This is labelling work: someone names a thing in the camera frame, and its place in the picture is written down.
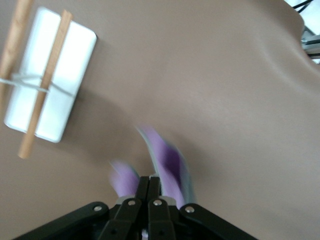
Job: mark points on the white rack base tray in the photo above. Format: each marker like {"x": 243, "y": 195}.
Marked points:
{"x": 70, "y": 62}

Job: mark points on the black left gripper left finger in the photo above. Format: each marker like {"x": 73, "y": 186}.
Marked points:
{"x": 125, "y": 220}

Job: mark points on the brown table mat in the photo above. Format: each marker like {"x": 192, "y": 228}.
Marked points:
{"x": 200, "y": 75}

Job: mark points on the wooden rack rod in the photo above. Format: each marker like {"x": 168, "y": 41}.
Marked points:
{"x": 50, "y": 75}

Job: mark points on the wooden chopsticks pair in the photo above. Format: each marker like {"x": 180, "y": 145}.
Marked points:
{"x": 12, "y": 37}

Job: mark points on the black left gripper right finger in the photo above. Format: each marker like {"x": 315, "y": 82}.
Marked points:
{"x": 162, "y": 220}

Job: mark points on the grey and purple towel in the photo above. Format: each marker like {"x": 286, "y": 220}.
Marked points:
{"x": 172, "y": 162}

